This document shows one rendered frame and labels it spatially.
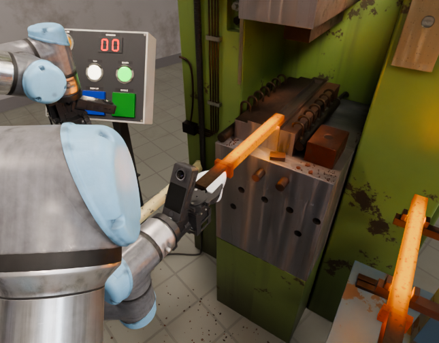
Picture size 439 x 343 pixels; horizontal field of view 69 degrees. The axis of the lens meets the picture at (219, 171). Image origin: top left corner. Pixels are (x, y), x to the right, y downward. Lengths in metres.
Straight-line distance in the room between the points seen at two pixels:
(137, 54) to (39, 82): 0.48
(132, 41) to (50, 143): 0.83
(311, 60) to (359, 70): 0.18
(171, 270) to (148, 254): 1.22
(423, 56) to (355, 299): 0.63
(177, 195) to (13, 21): 3.18
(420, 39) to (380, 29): 0.39
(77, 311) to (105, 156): 0.13
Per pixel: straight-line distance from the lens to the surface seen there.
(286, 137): 0.96
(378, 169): 1.09
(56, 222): 0.29
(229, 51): 1.12
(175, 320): 1.66
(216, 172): 0.73
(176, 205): 0.64
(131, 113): 1.07
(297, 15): 0.84
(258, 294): 1.44
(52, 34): 0.83
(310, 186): 0.94
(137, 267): 0.58
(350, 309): 0.98
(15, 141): 0.32
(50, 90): 0.68
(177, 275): 1.79
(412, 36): 0.92
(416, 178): 1.09
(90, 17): 3.87
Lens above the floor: 1.46
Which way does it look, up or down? 38 degrees down
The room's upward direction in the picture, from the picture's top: straight up
